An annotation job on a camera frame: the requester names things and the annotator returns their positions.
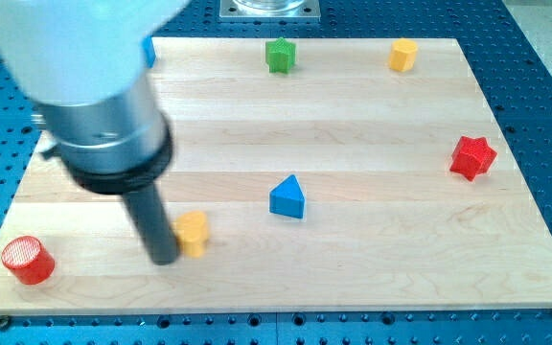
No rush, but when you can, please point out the blue triangle block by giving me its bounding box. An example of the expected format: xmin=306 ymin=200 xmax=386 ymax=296
xmin=269 ymin=174 xmax=306 ymax=219

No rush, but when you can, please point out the green star block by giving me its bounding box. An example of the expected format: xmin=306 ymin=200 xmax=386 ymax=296
xmin=265 ymin=37 xmax=296 ymax=74

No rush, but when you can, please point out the yellow hexagon block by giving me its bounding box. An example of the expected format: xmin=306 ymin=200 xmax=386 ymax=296
xmin=388 ymin=38 xmax=418 ymax=72

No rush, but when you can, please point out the light wooden board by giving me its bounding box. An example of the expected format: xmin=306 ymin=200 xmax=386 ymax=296
xmin=0 ymin=37 xmax=552 ymax=315

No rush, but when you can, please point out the red star block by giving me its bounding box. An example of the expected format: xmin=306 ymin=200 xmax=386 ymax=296
xmin=449 ymin=136 xmax=497 ymax=181

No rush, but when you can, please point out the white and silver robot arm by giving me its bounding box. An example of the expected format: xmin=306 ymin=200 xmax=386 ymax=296
xmin=0 ymin=0 xmax=185 ymax=265

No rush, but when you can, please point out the red cylinder block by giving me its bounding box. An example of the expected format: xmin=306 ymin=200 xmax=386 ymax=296
xmin=1 ymin=236 xmax=56 ymax=285

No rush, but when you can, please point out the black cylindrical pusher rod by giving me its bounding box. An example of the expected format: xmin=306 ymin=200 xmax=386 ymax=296
xmin=122 ymin=183 xmax=179 ymax=265

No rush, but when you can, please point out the blue block behind arm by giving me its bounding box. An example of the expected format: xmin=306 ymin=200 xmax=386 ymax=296
xmin=142 ymin=35 xmax=156 ymax=69

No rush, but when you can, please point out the yellow heart block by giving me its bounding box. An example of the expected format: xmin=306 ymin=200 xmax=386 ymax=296
xmin=173 ymin=211 xmax=210 ymax=258

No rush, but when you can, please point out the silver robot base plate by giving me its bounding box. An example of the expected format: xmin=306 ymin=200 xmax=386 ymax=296
xmin=218 ymin=0 xmax=321 ymax=22

